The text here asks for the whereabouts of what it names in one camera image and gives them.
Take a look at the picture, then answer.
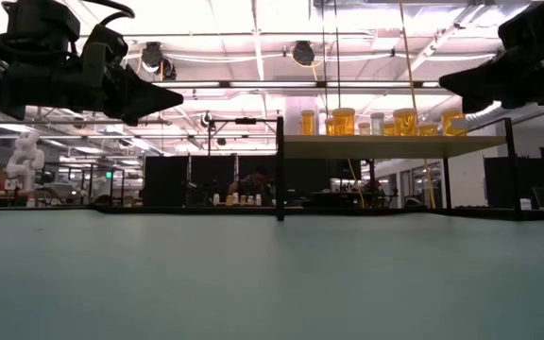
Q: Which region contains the silver ceiling duct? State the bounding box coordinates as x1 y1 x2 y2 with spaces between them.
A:
465 101 544 136

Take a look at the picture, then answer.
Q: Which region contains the green table mat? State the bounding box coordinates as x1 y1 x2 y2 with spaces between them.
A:
0 210 544 340

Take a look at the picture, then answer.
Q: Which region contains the black table frame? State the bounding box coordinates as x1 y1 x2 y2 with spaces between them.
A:
0 203 544 221

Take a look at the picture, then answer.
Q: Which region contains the black partition panel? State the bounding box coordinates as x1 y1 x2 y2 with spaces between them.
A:
483 145 544 212
143 154 281 208

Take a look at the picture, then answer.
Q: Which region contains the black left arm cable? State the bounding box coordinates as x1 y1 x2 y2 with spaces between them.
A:
80 0 136 28

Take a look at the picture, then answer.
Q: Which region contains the small teal pill bottle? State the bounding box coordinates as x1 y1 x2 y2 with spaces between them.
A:
370 111 386 137

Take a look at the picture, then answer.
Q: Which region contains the person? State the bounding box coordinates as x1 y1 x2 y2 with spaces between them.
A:
227 169 274 207

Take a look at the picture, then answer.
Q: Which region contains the black ceiling cable reel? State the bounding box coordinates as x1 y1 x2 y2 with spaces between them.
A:
292 40 315 67
140 41 178 81

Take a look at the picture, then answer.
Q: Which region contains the white column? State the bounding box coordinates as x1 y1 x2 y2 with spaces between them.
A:
283 96 320 137

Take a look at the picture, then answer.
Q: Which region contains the thin yellow cable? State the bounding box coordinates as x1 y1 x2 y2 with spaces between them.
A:
346 158 366 209

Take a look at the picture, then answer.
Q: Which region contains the white robot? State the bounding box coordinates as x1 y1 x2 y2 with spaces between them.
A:
5 130 46 193

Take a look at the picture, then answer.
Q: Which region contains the long ceiling light bar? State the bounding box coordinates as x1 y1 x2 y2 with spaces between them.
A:
151 80 443 91

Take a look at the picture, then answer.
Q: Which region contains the wooden shelf board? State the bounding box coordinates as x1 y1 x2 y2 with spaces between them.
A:
283 135 508 160

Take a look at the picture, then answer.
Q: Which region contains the small white cap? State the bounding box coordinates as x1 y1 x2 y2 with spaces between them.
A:
299 110 316 137

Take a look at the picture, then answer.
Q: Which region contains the yellow reel cord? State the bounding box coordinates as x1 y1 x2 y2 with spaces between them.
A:
289 45 320 81

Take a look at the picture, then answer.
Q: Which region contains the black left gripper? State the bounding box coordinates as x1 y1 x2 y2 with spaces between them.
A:
0 0 185 127

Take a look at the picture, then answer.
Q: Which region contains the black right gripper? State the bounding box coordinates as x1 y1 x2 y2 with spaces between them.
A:
438 0 544 114

